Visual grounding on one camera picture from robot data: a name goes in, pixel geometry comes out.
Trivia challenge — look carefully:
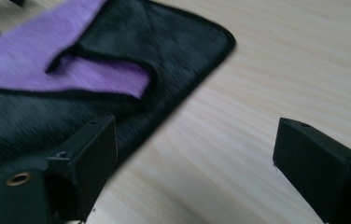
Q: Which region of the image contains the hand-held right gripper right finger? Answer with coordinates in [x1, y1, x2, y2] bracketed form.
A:
[272, 117, 351, 224]

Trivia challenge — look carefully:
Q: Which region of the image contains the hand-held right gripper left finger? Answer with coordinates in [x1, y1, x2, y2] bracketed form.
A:
[0, 115, 119, 224]

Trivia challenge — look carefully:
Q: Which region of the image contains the black and purple cloth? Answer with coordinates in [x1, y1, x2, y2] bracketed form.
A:
[0, 0, 237, 216]

